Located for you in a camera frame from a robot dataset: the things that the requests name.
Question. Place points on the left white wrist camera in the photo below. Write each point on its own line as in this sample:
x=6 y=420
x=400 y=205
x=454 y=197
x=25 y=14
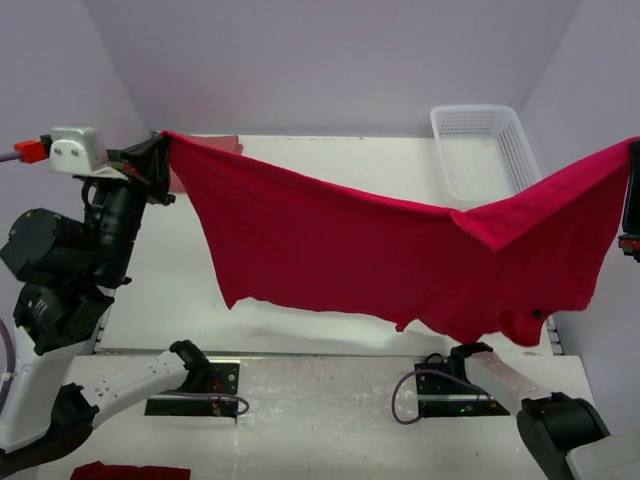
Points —
x=73 y=150

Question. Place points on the dark red cloth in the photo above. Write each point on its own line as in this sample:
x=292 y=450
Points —
x=101 y=471

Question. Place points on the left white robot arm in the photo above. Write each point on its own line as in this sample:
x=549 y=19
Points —
x=69 y=269

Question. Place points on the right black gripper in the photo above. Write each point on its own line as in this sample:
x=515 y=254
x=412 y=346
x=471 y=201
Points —
x=632 y=198

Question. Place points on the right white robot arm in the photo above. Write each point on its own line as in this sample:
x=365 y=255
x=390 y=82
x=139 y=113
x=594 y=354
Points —
x=545 y=405

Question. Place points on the folded pink t shirt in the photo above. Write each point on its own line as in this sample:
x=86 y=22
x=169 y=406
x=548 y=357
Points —
x=226 y=143

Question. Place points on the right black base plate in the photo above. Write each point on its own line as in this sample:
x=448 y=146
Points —
x=440 y=397

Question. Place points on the bright red t shirt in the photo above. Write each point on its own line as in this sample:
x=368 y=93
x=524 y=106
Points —
x=294 y=241

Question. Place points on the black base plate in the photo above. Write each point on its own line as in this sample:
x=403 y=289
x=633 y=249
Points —
x=440 y=397
x=213 y=394

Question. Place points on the white plastic basket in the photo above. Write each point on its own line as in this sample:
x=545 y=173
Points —
x=484 y=154

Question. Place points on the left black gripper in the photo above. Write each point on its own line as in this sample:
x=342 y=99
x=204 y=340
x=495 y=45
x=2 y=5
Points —
x=148 y=160

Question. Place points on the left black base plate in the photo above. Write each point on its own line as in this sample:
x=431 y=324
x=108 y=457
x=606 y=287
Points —
x=213 y=394

